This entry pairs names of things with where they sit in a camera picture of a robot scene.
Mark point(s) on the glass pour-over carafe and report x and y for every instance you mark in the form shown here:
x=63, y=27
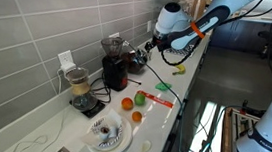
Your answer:
x=80, y=92

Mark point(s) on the white paper filter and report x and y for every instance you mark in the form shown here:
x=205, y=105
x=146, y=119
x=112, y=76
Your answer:
x=114, y=120

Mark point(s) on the green packet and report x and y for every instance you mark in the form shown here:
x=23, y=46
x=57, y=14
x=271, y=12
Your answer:
x=163, y=86

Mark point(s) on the red flat strip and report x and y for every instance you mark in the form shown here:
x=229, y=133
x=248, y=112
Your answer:
x=162, y=102

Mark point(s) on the red-orange round fruit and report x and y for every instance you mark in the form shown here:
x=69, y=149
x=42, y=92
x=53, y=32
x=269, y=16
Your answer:
x=127, y=103

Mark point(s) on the checkered dish mat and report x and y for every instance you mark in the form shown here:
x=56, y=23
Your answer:
x=181, y=52

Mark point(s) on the striped patterned bowl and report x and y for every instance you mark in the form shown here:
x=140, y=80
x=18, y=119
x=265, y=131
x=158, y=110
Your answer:
x=104, y=145

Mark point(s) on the small orange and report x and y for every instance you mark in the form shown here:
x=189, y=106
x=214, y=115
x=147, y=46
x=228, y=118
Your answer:
x=136, y=116

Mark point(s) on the white wall outlet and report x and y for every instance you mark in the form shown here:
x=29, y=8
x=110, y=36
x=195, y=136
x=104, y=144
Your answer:
x=65, y=58
x=149, y=26

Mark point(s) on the white plate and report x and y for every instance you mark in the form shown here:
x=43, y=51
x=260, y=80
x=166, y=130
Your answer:
x=125, y=141

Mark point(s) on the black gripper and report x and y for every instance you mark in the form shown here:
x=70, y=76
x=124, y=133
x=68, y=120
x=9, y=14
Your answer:
x=158, y=44

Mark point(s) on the black coffee grinder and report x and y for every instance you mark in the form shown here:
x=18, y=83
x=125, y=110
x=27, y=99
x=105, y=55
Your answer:
x=114, y=74

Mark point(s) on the green apple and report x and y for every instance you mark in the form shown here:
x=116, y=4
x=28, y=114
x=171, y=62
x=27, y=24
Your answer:
x=139, y=99

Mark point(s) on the wooden cart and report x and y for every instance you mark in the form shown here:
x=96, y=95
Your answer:
x=224, y=145

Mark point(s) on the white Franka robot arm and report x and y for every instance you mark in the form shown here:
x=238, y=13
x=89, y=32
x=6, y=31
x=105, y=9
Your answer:
x=271, y=132

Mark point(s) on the yellow banana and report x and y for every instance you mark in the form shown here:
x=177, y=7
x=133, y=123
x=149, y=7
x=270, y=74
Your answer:
x=179, y=69

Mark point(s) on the black coffee scale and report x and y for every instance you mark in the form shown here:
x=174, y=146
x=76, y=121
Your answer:
x=94, y=111

